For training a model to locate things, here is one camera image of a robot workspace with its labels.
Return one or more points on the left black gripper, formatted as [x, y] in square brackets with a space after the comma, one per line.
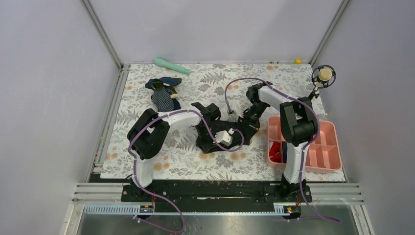
[205, 146]

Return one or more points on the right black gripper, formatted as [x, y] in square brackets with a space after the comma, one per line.
[246, 123]

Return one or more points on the black striped underwear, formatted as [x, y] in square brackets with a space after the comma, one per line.
[242, 136]

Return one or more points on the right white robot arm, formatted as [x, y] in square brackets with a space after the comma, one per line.
[298, 125]

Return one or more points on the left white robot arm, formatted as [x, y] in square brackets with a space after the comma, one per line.
[147, 136]

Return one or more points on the navy rolled underwear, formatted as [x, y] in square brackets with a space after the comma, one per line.
[284, 151]

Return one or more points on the red rolled underwear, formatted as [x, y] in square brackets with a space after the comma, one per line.
[275, 154]

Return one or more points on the blue striped underwear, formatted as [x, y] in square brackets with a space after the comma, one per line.
[164, 94]

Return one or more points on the floral patterned table mat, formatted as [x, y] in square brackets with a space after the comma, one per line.
[221, 84]

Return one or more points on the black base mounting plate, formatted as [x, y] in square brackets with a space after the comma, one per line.
[175, 193]

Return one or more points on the pink compartment organizer tray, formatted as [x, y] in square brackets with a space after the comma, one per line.
[323, 154]

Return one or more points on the black microphone with stand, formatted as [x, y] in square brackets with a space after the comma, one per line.
[322, 77]

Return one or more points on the mint green handheld tool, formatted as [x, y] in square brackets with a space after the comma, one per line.
[165, 64]

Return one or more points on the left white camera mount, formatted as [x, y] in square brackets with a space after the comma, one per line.
[224, 137]

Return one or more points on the grey slotted cable duct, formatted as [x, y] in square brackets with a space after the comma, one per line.
[204, 209]

